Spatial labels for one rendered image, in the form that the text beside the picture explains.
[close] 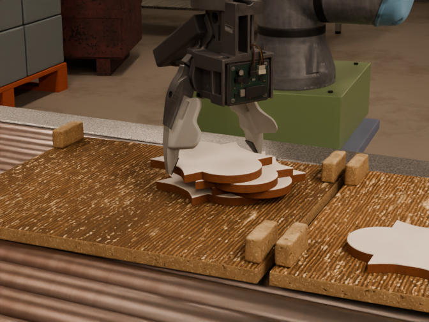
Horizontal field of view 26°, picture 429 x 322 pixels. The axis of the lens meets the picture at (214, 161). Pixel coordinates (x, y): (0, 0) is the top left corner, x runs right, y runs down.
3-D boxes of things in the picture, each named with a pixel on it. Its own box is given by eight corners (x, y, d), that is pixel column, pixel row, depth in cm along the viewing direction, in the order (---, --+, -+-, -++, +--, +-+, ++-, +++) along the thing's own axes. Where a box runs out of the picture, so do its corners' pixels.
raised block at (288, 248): (292, 245, 97) (292, 220, 96) (309, 247, 96) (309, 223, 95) (273, 267, 91) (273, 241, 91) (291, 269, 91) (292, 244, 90)
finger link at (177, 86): (160, 122, 105) (193, 52, 105) (153, 120, 106) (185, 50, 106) (190, 137, 108) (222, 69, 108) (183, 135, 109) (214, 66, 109)
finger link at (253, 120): (281, 165, 111) (250, 106, 106) (251, 153, 115) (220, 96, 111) (299, 149, 112) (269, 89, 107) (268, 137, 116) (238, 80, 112)
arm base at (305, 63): (256, 69, 169) (256, 15, 166) (339, 71, 166) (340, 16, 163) (239, 89, 156) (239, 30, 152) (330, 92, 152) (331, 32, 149)
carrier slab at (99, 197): (78, 145, 137) (77, 135, 137) (348, 179, 122) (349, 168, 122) (-80, 225, 106) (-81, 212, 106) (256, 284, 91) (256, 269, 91)
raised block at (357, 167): (355, 171, 120) (356, 151, 120) (369, 173, 120) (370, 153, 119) (343, 185, 115) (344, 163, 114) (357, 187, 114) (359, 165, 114)
